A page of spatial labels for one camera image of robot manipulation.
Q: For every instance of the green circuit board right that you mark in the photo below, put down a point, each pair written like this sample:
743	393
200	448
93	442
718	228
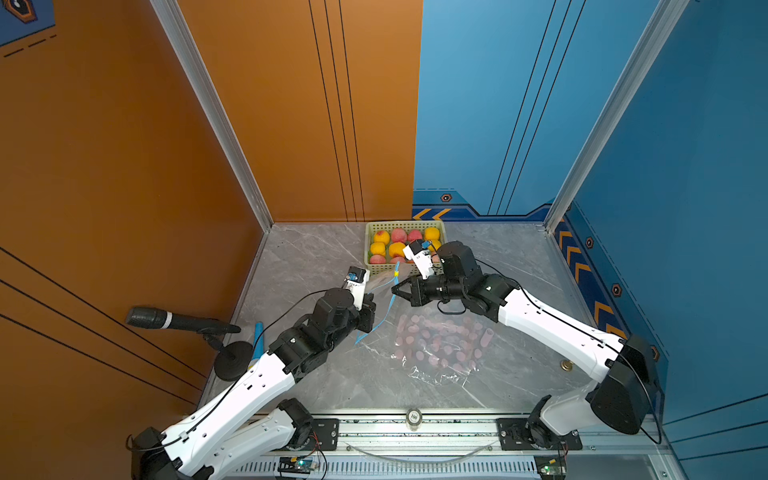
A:
551	468

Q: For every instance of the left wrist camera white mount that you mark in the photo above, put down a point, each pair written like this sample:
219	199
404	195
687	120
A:
356	281

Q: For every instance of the pink-trimmed bag of bags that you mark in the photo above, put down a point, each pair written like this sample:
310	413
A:
440	350

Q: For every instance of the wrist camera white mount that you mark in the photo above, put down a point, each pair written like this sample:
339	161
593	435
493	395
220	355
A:
420	254
356	281

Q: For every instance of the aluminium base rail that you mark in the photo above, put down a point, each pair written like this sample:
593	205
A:
459	444

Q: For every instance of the round silver knob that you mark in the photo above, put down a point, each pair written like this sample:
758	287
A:
414	418

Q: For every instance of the green circuit board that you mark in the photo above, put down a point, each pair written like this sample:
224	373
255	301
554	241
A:
551	468
297	466

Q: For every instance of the aluminium corner post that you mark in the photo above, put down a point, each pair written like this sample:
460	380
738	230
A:
652	40
177	31

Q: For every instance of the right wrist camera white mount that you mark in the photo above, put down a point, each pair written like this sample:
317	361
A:
420	254

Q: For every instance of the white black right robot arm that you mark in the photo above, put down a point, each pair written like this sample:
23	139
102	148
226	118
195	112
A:
624	386

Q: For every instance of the clear zip-top bag blue zipper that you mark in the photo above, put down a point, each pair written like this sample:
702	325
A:
380	286

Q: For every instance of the aluminium corner post right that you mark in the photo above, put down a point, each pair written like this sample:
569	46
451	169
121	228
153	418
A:
652	40

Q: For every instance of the green circuit board left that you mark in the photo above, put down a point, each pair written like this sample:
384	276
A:
297	466

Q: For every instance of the blue handheld microphone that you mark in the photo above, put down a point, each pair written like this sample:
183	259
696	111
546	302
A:
258	343

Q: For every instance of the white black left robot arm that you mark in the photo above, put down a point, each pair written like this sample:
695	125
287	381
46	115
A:
220	436

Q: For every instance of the black microphone on stand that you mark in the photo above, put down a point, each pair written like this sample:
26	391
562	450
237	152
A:
232	360

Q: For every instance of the green perforated plastic basket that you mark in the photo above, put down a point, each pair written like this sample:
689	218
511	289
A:
385	241

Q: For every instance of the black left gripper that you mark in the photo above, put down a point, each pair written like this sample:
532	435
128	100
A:
366	312

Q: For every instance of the aluminium corner post left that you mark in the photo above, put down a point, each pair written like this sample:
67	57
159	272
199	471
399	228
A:
177	31

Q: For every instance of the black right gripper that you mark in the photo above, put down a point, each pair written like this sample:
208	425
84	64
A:
417	296

